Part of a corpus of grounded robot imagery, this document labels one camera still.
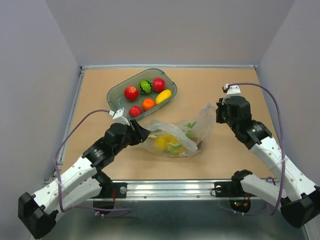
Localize clear plastic bag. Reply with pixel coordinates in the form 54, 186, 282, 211
142, 103, 216, 158

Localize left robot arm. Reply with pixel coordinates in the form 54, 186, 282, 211
17, 119, 150, 240

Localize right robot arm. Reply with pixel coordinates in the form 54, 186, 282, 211
216, 96, 320, 228

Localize orange toy fruit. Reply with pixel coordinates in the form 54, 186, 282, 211
141, 98, 156, 112

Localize green fruit in bag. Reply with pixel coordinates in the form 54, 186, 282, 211
166, 144, 186, 156

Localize red toy strawberry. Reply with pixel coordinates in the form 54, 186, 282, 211
128, 105, 143, 118

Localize grey-green plastic basin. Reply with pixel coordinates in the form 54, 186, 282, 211
106, 68, 178, 121

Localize red apple left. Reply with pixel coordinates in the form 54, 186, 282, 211
124, 86, 139, 102

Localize red apple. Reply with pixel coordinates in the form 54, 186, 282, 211
124, 86, 139, 102
152, 77, 166, 92

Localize yellow toy mango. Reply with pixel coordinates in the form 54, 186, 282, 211
155, 89, 172, 105

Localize green toy watermelon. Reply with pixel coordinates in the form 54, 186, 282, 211
139, 79, 153, 95

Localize red apple right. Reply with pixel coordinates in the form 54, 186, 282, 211
152, 77, 166, 92

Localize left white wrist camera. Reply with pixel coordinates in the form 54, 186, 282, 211
108, 107, 130, 126

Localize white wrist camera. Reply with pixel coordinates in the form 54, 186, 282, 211
222, 83, 241, 98
108, 107, 130, 126

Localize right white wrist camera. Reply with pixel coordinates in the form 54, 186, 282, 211
222, 83, 241, 98

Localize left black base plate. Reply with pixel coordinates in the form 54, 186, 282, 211
91, 182, 128, 199

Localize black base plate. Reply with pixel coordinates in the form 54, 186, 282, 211
210, 181, 242, 198
91, 182, 128, 199

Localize aluminium front rail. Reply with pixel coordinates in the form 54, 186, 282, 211
41, 178, 276, 201

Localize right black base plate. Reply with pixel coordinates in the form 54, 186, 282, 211
210, 181, 242, 198

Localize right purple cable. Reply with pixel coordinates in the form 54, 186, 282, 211
234, 82, 287, 216

